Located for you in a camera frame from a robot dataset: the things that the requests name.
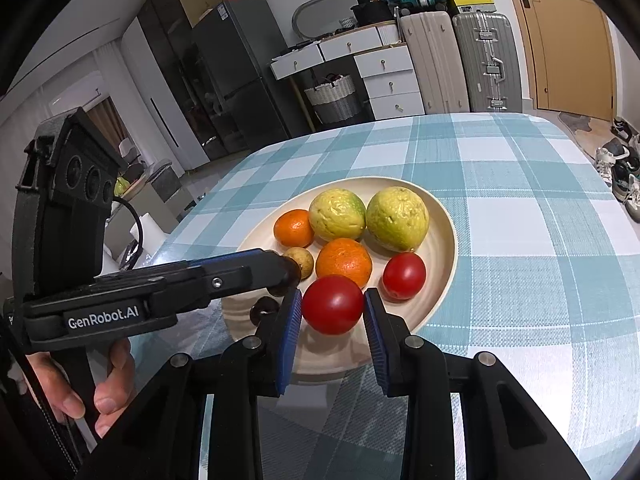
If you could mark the grey trash bin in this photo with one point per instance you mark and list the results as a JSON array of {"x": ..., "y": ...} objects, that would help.
[{"x": 164, "y": 182}]

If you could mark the white paper towel roll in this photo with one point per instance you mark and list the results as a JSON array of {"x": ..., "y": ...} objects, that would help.
[{"x": 147, "y": 232}]

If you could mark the beige suitcase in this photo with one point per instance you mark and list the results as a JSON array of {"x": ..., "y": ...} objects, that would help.
[{"x": 425, "y": 60}]

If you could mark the green guava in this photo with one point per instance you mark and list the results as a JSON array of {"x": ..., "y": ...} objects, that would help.
[{"x": 397, "y": 219}]

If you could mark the yellow box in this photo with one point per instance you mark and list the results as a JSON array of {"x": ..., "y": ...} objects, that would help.
[{"x": 472, "y": 4}]

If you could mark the white drawer dresser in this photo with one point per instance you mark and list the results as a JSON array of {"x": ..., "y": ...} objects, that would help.
[{"x": 385, "y": 75}]

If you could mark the person's left hand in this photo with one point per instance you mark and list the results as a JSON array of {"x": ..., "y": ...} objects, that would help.
[{"x": 117, "y": 385}]

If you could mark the black pot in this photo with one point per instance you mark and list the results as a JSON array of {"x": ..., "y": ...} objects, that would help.
[{"x": 372, "y": 14}]

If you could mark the wooden door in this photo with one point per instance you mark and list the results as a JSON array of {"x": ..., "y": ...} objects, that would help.
[{"x": 565, "y": 35}]

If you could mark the black glass cabinet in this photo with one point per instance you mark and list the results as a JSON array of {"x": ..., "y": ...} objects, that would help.
[{"x": 170, "y": 60}]

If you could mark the oval mirror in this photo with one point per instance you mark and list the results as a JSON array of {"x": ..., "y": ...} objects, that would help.
[{"x": 325, "y": 10}]

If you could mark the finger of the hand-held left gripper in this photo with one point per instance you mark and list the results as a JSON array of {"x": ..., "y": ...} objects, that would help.
[
  {"x": 230, "y": 259},
  {"x": 235, "y": 280}
]

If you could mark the cream oval plate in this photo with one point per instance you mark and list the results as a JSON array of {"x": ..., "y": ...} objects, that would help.
[{"x": 440, "y": 260}]

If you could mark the red tomato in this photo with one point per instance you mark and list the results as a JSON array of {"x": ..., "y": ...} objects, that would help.
[
  {"x": 332, "y": 305},
  {"x": 404, "y": 276}
]

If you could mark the black and white sneaker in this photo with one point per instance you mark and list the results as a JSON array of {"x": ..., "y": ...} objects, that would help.
[
  {"x": 627, "y": 132},
  {"x": 627, "y": 180}
]

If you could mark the small brown fruit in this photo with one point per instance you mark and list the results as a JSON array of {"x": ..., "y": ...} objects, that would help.
[{"x": 302, "y": 262}]

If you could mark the silver suitcase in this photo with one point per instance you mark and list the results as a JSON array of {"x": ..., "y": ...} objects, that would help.
[{"x": 485, "y": 60}]

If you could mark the dark plum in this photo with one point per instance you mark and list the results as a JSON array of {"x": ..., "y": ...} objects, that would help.
[{"x": 265, "y": 310}]

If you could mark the yellow guava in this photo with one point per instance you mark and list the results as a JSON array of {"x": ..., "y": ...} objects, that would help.
[{"x": 336, "y": 215}]

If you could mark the orange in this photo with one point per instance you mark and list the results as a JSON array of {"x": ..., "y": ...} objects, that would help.
[
  {"x": 294, "y": 229},
  {"x": 345, "y": 261}
]

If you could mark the woven laundry basket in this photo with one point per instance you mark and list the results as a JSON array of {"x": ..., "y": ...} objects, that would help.
[{"x": 332, "y": 100}]

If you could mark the grey doormat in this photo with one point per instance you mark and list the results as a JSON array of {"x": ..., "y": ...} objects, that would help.
[{"x": 575, "y": 122}]

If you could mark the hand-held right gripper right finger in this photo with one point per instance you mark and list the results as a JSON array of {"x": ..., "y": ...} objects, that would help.
[{"x": 376, "y": 345}]

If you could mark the beige curtain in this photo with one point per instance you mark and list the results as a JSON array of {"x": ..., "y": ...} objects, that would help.
[{"x": 107, "y": 122}]

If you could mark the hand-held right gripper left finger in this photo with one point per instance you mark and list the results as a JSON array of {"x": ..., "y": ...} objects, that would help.
[{"x": 290, "y": 345}]

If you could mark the dark grey refrigerator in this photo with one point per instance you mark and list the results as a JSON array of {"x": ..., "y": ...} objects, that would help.
[{"x": 235, "y": 70}]

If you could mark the blue checked tablecloth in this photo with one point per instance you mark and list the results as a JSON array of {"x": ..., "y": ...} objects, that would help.
[{"x": 525, "y": 260}]

